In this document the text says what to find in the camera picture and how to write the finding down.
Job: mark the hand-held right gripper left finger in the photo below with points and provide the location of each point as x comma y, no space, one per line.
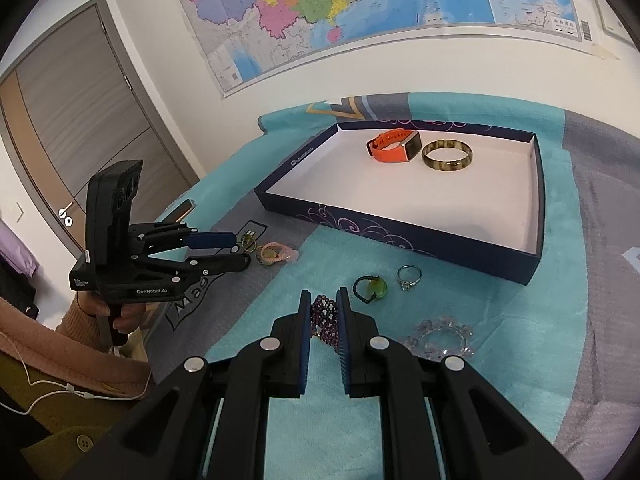
302,345

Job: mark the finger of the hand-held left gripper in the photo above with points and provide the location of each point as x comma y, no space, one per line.
220,263
212,239

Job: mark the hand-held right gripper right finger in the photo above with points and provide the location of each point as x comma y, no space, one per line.
344,345

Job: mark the white tray with navy rim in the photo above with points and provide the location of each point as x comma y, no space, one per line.
425,200

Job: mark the person's left forearm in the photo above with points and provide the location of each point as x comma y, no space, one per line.
50,350

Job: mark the person's left hand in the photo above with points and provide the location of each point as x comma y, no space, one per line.
132,314

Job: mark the purple cloth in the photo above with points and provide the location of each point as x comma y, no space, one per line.
17,247

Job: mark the grey wooden door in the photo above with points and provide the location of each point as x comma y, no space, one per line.
85,110

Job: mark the dark cloth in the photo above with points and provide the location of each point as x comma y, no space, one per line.
15,290

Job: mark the teal grey printed blanket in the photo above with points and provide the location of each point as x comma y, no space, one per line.
500,320

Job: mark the orange smartwatch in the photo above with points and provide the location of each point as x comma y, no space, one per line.
385,150

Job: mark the brown mottled bangle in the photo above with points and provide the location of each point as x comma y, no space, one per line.
431,162

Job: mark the olive green jacket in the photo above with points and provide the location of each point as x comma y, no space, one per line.
60,425

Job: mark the white paper piece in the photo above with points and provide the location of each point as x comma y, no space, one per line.
633,259

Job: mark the white light switch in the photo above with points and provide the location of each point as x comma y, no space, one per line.
18,211

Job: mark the colourful wall map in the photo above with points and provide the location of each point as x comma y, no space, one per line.
350,0

